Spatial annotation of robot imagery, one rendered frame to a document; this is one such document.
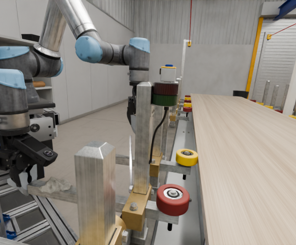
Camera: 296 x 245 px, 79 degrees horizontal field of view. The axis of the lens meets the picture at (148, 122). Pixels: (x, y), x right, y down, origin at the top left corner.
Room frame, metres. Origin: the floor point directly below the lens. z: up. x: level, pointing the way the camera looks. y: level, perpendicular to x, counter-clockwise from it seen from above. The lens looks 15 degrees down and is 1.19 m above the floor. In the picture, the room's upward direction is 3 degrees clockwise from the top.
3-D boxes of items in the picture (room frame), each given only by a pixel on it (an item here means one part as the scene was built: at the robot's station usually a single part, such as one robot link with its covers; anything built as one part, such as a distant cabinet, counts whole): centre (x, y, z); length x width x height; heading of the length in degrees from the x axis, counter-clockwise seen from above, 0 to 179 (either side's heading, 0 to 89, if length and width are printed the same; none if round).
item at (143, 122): (0.44, 0.01, 0.93); 0.03 x 0.03 x 0.48; 79
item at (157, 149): (0.68, -0.04, 0.87); 0.03 x 0.03 x 0.48; 79
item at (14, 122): (0.47, 0.37, 1.05); 0.08 x 0.08 x 0.05
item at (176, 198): (0.38, -0.07, 0.85); 0.08 x 0.08 x 0.11
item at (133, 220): (0.42, 0.01, 0.85); 0.13 x 0.06 x 0.05; 169
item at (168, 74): (0.94, -0.09, 1.18); 0.07 x 0.07 x 0.08; 79
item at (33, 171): (0.49, 0.37, 0.86); 0.06 x 0.03 x 0.09; 79
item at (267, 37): (2.73, -1.58, 1.25); 0.09 x 0.08 x 1.10; 169
